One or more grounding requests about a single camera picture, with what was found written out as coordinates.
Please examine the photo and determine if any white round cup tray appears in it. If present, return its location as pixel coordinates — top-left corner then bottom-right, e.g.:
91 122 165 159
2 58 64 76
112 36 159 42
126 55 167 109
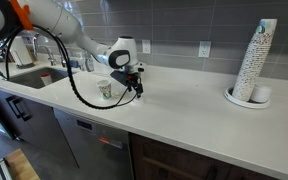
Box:
223 86 272 110

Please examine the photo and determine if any black cabinet door handle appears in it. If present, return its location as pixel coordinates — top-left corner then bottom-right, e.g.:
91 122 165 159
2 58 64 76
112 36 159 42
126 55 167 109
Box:
13 97 34 122
5 95 22 120

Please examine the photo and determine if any orange cable clip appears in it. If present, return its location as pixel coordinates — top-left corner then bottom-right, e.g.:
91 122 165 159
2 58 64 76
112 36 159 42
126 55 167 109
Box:
9 0 34 32

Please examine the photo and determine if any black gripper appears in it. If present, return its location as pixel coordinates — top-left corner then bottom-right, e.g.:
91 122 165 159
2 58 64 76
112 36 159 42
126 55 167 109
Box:
121 68 146 99

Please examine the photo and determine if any clear soap dispenser bottle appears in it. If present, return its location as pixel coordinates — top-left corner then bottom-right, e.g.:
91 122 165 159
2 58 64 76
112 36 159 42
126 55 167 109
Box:
83 51 96 73

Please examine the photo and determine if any brown wooden cabinet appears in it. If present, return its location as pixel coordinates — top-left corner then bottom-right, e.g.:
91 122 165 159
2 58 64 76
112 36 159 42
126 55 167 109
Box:
128 132 280 180

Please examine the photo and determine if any stack of white lids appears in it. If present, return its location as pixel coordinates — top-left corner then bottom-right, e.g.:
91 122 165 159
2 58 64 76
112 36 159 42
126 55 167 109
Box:
249 83 273 104

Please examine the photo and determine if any dark wrist camera box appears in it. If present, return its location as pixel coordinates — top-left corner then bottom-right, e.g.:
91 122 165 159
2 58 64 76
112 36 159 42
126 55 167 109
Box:
109 69 129 85

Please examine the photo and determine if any white wall outlet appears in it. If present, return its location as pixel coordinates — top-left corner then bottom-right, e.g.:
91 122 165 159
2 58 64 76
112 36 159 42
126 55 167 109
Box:
198 40 212 59
141 39 152 55

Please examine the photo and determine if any light wooden platform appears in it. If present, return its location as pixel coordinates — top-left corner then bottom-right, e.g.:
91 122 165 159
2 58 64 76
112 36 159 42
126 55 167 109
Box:
3 148 41 180

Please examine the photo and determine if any tall stack of paper cups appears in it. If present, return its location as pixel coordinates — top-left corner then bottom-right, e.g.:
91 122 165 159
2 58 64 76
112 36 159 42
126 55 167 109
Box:
231 18 278 102

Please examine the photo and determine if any printed paper cup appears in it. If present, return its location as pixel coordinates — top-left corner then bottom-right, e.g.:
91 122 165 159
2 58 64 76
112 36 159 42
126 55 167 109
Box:
96 79 113 101

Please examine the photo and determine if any black corrugated cable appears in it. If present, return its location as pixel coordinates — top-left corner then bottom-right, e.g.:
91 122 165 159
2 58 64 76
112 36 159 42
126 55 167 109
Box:
3 25 139 111

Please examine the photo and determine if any small chrome tap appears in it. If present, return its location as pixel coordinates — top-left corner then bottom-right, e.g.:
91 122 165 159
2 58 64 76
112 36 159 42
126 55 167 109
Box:
58 46 70 68

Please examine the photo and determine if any steel sink basin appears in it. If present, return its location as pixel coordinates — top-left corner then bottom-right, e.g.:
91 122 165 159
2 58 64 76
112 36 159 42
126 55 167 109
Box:
8 66 79 90

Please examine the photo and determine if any stainless steel dishwasher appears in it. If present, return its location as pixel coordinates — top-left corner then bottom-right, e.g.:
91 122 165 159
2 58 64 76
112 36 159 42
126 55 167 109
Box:
53 108 134 180

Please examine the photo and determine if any white cup with red rim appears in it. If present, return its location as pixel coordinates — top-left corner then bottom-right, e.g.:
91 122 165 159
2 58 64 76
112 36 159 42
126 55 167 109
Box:
39 73 53 87

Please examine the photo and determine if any dark grey cabinet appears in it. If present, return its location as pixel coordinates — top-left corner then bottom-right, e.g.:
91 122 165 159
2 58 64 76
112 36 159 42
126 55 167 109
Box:
0 84 80 168

